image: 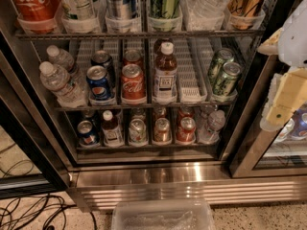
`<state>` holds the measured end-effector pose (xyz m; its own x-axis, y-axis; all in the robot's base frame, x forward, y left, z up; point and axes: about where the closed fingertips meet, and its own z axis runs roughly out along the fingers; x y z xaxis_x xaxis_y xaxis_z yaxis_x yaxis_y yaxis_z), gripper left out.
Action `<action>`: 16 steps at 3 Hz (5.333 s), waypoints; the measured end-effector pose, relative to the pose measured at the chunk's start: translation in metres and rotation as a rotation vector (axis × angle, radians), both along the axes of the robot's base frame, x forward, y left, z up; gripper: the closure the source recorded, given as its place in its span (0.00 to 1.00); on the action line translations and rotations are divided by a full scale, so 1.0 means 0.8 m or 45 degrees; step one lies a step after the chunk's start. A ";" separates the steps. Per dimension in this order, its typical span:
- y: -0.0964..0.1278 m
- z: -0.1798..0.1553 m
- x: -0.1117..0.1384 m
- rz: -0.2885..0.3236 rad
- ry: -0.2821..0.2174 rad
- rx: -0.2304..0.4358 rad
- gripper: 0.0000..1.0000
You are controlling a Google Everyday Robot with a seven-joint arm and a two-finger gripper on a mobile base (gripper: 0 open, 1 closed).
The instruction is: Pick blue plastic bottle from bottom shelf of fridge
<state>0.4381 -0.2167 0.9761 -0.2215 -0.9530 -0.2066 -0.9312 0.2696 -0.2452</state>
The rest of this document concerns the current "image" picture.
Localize right glass fridge door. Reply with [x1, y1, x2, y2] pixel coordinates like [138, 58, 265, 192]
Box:
[228, 56, 307, 178]

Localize red can shelf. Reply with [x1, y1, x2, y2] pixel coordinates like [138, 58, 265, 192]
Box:
[123, 49, 144, 68]
[176, 117, 196, 144]

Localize blue Pepsi can bottom shelf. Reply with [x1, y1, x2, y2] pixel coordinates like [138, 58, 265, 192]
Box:
[77, 120, 100, 148]

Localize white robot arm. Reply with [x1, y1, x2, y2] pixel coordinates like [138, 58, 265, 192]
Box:
[257, 0, 307, 131]

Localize large Coca-Cola bottle top shelf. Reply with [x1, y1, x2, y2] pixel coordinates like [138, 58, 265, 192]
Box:
[12, 0, 59, 34]

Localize brown tea bottle bottom shelf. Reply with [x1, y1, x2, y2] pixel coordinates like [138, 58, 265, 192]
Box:
[102, 110, 124, 147]

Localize water bottle top shelf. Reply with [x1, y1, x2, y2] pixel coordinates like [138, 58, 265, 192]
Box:
[186, 0, 241, 19]

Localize rear water bottle middle shelf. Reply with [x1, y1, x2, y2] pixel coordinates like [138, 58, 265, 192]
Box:
[46, 45, 83, 81]

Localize glass fridge door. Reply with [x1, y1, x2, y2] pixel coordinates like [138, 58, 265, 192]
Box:
[228, 56, 307, 178]
[0, 34, 69, 199]

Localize gold can top shelf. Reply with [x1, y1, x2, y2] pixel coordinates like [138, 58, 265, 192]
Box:
[227, 0, 265, 30]

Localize green can top shelf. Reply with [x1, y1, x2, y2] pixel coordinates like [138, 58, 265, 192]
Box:
[150, 0, 179, 32]

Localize rear green can middle shelf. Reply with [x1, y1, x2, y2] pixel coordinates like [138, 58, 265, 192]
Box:
[207, 48, 235, 84]

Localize black floor cables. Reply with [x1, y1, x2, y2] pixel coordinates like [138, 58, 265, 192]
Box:
[0, 141, 99, 230]

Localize front Coca-Cola can middle shelf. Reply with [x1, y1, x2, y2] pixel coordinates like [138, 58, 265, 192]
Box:
[121, 64, 146, 100]

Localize brown can bottom shelf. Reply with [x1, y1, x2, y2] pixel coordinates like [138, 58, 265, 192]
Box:
[153, 118, 172, 145]

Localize clear water bottle bottom shelf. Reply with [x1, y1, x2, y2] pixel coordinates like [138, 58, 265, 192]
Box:
[198, 110, 225, 145]

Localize rear red can middle shelf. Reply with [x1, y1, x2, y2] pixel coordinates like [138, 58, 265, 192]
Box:
[123, 49, 144, 68]

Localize left glass fridge door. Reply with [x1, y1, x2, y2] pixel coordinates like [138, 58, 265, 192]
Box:
[0, 34, 69, 199]

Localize rear dark can middle shelf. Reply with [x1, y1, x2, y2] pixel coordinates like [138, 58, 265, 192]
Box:
[90, 50, 116, 87]

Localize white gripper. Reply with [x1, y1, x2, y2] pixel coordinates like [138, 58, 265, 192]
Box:
[257, 28, 307, 127]

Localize front Pepsi can middle shelf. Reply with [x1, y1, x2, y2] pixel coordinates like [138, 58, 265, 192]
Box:
[86, 65, 114, 101]

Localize red can bottom shelf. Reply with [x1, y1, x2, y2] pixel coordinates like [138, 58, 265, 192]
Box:
[176, 117, 196, 144]

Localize silver blue can top shelf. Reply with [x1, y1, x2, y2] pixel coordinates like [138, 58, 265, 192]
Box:
[106, 0, 138, 20]

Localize front water bottle middle shelf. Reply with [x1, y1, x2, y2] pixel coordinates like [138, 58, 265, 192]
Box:
[39, 61, 87, 108]

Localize tea bottle middle shelf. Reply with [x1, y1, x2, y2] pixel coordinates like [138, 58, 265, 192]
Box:
[153, 42, 177, 103]

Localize empty white shelf tray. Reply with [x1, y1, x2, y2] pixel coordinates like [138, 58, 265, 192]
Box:
[175, 39, 207, 104]

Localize green label bottle top shelf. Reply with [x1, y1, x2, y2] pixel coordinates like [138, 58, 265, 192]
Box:
[61, 0, 95, 21]

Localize silver green can bottom shelf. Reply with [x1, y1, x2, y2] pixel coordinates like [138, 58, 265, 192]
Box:
[129, 119, 148, 147]

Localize front green can middle shelf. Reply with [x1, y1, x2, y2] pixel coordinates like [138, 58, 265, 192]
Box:
[213, 62, 242, 96]

